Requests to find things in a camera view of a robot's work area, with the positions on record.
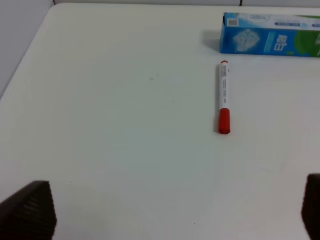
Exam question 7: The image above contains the red and white marker pen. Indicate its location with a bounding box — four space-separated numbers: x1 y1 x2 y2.
218 60 231 135

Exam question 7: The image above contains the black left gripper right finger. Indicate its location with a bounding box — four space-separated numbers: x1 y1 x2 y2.
301 173 320 240

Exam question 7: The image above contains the blue green toothpaste box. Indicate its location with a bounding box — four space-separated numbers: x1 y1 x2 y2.
220 12 320 58

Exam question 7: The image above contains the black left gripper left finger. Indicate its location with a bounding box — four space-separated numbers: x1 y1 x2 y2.
0 180 57 240

